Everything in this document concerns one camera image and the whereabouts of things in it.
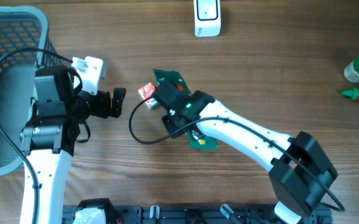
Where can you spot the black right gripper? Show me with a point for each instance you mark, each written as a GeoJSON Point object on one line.
{"type": "Point", "coordinates": [170, 127]}

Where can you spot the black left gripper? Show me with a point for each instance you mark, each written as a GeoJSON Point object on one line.
{"type": "Point", "coordinates": [104, 110]}

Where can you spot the small orange white box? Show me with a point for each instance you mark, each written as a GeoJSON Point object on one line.
{"type": "Point", "coordinates": [146, 92]}

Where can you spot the green white sachet packet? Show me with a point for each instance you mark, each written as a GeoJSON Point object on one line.
{"type": "Point", "coordinates": [196, 139]}

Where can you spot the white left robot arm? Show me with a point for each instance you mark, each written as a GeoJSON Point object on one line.
{"type": "Point", "coordinates": [49, 137]}

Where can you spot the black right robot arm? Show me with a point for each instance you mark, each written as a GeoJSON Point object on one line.
{"type": "Point", "coordinates": [298, 168]}

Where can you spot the white barcode scanner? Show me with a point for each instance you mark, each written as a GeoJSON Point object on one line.
{"type": "Point", "coordinates": [207, 18]}

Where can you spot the grey plastic mesh basket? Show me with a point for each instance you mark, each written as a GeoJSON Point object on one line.
{"type": "Point", "coordinates": [20, 27]}

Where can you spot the black mounting rail base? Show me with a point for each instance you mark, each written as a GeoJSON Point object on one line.
{"type": "Point", "coordinates": [254, 213]}

